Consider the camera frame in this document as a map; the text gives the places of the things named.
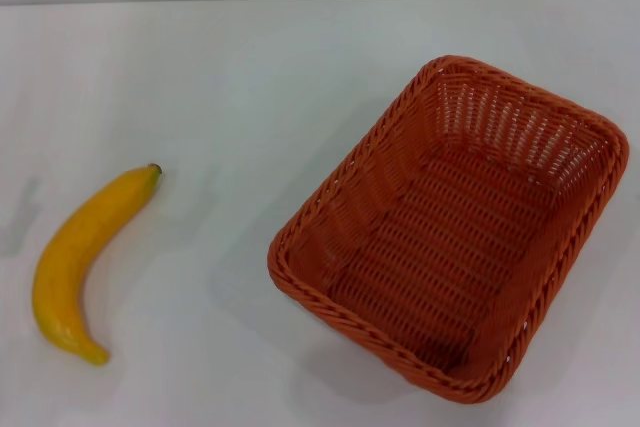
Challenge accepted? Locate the yellow plastic banana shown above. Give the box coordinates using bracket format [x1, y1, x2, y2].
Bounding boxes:
[31, 162, 164, 367]

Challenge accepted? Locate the orange woven plastic basket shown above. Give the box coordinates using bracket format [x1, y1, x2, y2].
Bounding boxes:
[267, 53, 631, 405]

